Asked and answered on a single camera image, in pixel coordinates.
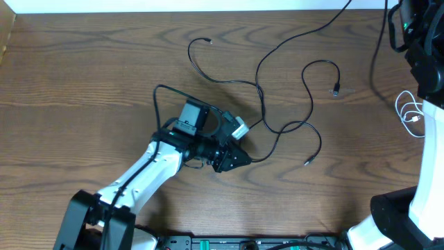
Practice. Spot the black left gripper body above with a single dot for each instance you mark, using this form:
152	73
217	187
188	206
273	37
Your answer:
218	155

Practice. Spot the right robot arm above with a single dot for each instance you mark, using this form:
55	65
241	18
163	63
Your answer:
412	218

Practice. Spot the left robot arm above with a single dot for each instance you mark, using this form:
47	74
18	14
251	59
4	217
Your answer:
106	219

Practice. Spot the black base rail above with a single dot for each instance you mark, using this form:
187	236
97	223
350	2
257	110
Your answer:
260	243

